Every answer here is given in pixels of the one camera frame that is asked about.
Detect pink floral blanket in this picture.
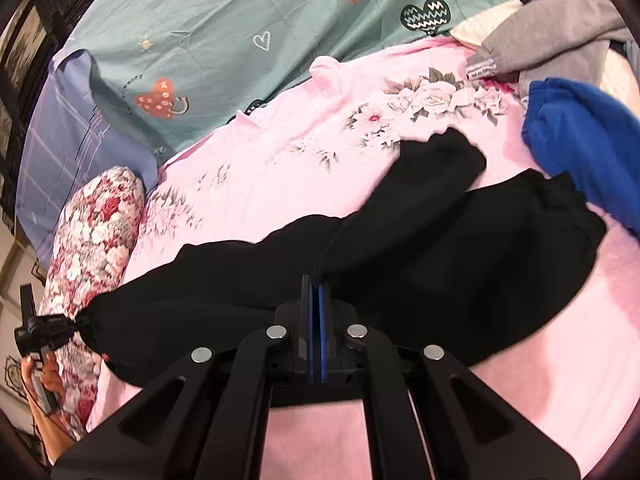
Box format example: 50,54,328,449
86,36,640,480

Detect red floral pillow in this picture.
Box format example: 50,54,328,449
37,167,144,440

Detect black pants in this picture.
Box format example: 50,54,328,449
80,129,606,387

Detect blue garment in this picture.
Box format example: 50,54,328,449
522,78,639,235

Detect grey sweatpants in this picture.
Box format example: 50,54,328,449
465,0,634,98

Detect teal heart-print bedsheet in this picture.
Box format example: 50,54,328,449
55,0,506,162

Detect cream white garment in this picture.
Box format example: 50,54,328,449
450,0,523,50

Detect person's left hand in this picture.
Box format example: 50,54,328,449
21,350,65,416

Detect blue plaid pillow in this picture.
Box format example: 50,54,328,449
15,50,158,268

